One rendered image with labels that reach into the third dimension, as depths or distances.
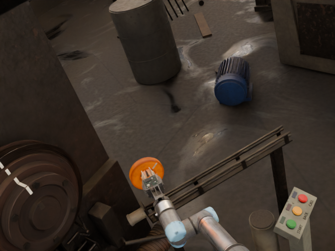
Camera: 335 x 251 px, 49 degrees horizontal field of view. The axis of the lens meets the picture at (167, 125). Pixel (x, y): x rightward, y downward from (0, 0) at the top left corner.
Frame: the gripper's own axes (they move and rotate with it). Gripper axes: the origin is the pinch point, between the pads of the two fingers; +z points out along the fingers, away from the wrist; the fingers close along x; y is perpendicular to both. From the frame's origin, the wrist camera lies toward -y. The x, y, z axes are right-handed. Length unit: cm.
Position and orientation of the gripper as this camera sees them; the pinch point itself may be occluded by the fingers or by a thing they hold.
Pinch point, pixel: (145, 170)
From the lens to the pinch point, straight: 162.5
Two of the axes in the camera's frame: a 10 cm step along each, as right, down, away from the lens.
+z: -4.0, -6.6, 6.3
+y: -1.8, -6.2, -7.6
